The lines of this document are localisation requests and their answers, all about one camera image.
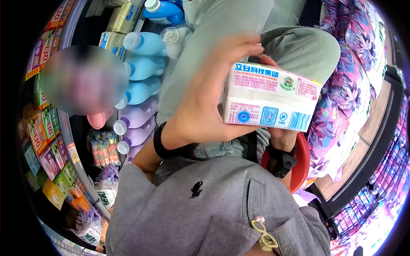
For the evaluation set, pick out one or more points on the person's left hand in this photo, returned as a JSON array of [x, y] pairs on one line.
[[198, 108]]

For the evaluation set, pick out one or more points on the person's right hand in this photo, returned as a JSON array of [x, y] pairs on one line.
[[283, 139]]

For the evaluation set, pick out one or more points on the person's right fingers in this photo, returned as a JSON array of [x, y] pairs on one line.
[[269, 60]]

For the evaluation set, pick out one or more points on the person's left fingers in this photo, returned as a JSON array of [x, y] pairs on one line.
[[238, 46]]

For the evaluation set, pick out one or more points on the person's left thumb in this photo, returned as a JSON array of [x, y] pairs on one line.
[[243, 132]]

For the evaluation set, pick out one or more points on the white soap pack pink print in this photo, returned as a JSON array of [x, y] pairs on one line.
[[272, 96]]

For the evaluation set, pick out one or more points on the person's legs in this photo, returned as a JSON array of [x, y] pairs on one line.
[[205, 48]]

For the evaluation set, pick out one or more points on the black wrist band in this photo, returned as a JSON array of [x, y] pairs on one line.
[[282, 161], [160, 145]]

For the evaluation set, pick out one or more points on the red plastic stool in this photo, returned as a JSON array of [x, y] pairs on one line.
[[301, 163]]

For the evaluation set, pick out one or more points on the person's body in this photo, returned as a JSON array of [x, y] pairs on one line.
[[208, 208]]

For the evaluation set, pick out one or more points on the full shop shelf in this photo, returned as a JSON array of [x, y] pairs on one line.
[[105, 96]]

